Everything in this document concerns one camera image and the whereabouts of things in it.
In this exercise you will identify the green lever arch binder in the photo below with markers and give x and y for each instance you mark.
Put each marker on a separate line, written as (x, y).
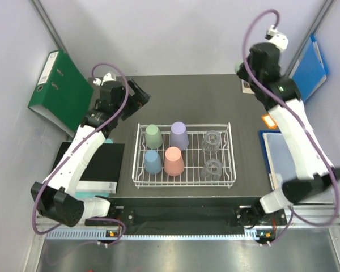
(62, 94)

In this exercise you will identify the orange white tag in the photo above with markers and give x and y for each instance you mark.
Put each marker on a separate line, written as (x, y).
(269, 122)

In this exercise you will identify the blue folder against wall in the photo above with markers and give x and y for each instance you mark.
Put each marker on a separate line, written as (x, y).
(310, 70)

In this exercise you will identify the clear glass front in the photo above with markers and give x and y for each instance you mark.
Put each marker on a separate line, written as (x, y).
(212, 171)

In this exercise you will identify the white wire dish rack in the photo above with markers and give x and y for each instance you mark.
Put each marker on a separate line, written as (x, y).
(194, 160)

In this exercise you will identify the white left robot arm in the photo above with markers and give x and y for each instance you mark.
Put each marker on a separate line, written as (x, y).
(54, 198)

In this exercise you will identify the blue plastic cup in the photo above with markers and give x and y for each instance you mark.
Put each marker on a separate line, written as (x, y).
(152, 162)

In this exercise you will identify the clear glass rear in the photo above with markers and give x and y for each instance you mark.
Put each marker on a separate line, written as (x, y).
(211, 142)

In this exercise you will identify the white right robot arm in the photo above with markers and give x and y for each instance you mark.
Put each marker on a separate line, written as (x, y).
(281, 98)

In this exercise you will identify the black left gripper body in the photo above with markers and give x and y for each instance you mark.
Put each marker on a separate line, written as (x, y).
(135, 98)

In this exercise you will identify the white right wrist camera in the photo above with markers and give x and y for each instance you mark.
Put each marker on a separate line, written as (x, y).
(277, 38)

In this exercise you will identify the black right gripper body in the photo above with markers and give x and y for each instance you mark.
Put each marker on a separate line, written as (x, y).
(244, 71)

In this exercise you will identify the clear glass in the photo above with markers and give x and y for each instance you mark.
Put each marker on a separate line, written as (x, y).
(212, 171)
(211, 142)

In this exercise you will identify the black book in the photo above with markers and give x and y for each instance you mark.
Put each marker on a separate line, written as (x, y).
(100, 175)

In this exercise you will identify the pink plastic cup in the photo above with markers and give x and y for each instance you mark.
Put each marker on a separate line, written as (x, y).
(173, 162)

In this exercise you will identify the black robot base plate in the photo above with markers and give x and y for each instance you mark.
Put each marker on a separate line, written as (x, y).
(233, 211)

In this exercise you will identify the paperback book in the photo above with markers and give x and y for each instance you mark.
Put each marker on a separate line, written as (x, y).
(246, 89)

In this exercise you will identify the green plastic cup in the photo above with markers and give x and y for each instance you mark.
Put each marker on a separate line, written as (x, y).
(153, 137)
(237, 67)

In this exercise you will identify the purple plastic cup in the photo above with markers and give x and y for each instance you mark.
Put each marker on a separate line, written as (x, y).
(179, 136)

